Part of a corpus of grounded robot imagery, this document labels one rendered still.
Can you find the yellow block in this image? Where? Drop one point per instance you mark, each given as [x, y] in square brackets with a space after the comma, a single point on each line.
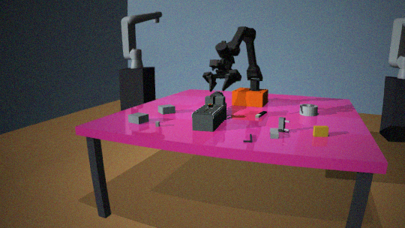
[320, 131]

